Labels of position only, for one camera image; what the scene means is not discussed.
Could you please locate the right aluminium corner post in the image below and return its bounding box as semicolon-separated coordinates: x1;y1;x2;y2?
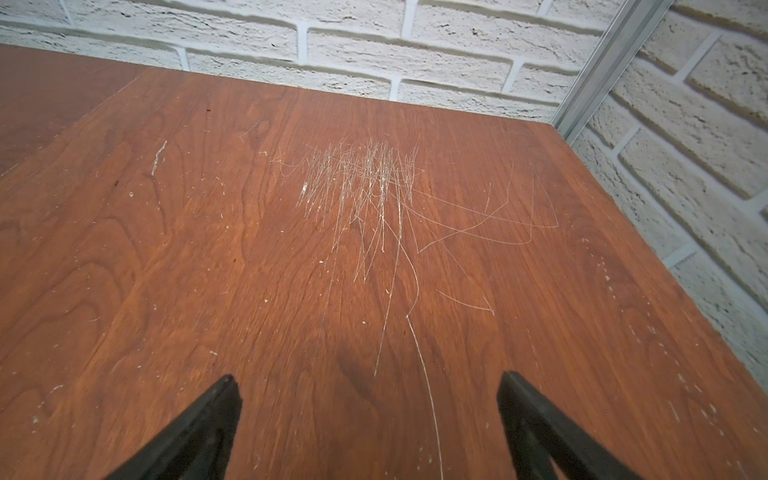
552;0;673;144

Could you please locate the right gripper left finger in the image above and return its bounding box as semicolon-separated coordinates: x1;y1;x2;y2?
107;374;242;479

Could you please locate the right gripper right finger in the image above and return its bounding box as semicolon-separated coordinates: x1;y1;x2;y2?
497;371;639;479

